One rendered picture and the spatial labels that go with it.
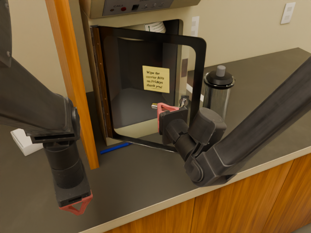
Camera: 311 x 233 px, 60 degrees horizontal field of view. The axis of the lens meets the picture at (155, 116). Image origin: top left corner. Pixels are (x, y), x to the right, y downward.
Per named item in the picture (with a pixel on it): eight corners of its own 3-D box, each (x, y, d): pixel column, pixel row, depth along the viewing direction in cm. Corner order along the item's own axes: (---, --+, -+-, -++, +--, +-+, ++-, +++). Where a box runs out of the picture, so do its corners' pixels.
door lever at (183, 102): (156, 101, 80) (156, 94, 78) (188, 106, 77) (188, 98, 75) (150, 111, 75) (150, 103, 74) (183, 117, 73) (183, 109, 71)
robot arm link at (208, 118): (195, 186, 54) (222, 182, 59) (223, 142, 49) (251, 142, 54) (166, 146, 62) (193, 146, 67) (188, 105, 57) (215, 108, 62)
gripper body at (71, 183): (82, 162, 62) (76, 138, 57) (92, 196, 54) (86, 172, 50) (52, 171, 60) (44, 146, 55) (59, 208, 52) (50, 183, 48)
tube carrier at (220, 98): (194, 119, 110) (199, 72, 97) (218, 115, 112) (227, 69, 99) (204, 136, 102) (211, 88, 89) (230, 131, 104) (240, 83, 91)
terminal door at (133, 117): (109, 136, 96) (93, 24, 72) (193, 156, 89) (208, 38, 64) (108, 137, 96) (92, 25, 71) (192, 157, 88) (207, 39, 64)
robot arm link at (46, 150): (38, 149, 46) (72, 145, 47) (44, 124, 52) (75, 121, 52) (48, 175, 50) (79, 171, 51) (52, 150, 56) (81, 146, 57)
